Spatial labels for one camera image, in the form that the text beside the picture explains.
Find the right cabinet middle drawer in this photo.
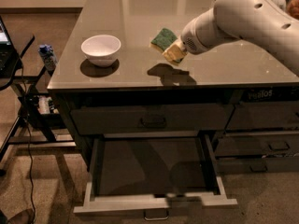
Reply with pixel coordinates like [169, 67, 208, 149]
[214, 133, 299, 157]

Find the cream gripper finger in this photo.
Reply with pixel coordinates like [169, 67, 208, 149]
[163, 39, 188, 65]

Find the right cabinet top drawer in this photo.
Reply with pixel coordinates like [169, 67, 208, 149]
[227, 102, 299, 130]

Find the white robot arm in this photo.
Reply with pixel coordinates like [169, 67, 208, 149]
[164, 0, 299, 75]

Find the cabinet drawer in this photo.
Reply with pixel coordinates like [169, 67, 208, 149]
[217, 157, 299, 174]
[227, 102, 299, 130]
[214, 133, 299, 157]

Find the white ceramic bowl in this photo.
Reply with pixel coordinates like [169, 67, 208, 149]
[81, 35, 121, 67]

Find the grey drawer cabinet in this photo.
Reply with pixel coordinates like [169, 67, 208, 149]
[48, 0, 298, 161]

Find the green and yellow sponge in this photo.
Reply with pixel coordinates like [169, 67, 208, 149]
[150, 28, 178, 52]

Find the black power cable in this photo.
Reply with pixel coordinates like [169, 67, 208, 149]
[18, 63, 37, 224]

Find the clear jar of snacks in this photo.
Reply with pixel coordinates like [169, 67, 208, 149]
[287, 0, 299, 20]

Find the right cabinet bottom drawer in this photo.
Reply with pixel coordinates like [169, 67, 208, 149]
[217, 157, 299, 174]

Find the closed grey top drawer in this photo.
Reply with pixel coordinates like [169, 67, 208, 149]
[70, 104, 234, 135]

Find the blue capped water bottle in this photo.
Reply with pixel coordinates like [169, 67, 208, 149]
[38, 44, 58, 72]

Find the black laptop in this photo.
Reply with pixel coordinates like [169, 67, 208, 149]
[0, 17, 16, 72]

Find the black side table frame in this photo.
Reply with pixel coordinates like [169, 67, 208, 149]
[0, 35, 73, 160]

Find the open grey middle drawer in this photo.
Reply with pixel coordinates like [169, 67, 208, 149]
[74, 135, 237, 221]

